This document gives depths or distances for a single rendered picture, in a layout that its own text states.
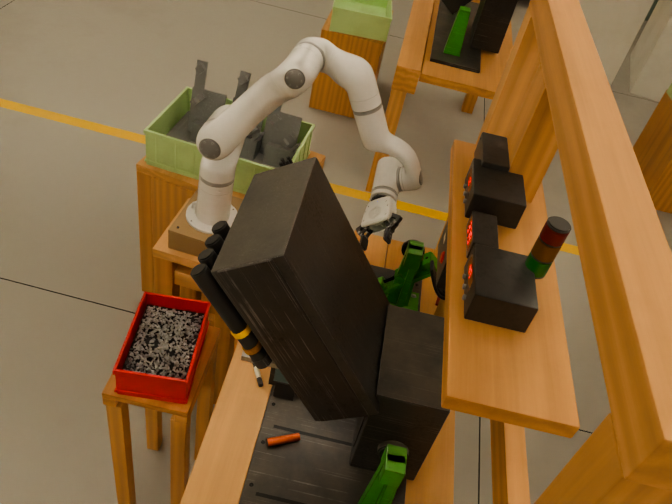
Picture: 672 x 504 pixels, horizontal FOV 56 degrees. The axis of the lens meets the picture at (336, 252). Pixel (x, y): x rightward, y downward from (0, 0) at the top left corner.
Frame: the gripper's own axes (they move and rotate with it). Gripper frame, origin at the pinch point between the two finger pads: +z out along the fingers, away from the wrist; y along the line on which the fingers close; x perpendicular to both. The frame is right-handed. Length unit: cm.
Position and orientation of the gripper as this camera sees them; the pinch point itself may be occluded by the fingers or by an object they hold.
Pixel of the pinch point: (375, 242)
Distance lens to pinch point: 190.7
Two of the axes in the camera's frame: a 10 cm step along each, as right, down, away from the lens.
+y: 7.8, -2.1, -5.9
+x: 6.0, 5.4, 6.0
